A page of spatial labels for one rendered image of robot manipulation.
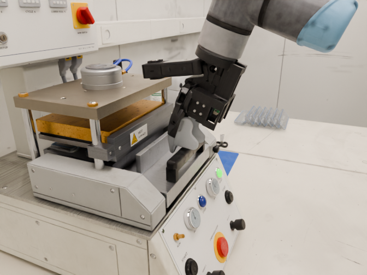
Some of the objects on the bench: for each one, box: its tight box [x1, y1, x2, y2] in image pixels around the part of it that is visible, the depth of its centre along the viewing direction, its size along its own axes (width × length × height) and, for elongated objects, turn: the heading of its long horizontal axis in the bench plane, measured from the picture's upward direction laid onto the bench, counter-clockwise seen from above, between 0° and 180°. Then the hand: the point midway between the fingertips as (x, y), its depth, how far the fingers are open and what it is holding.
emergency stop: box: [217, 237, 229, 258], centre depth 64 cm, size 2×4×4 cm, turn 157°
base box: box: [0, 153, 244, 275], centre depth 73 cm, size 54×38×17 cm
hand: (171, 144), depth 60 cm, fingers closed
